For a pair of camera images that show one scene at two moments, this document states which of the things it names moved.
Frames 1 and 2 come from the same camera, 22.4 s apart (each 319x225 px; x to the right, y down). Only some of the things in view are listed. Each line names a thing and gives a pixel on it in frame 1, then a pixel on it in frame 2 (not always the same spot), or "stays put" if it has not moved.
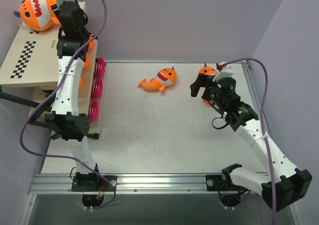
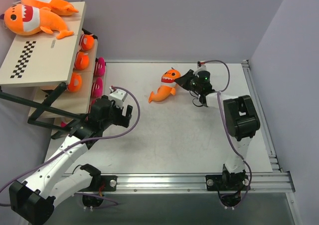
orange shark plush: [165, 77] -> [167, 86]
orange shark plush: [209, 71] -> [24, 19]
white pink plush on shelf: [100, 67] stays put
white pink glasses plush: [97, 88] stays put
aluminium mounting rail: [130, 183] stays put
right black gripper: [207, 83] -> [189, 80]
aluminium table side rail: [257, 103] stays put
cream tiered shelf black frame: [28, 73] stays put
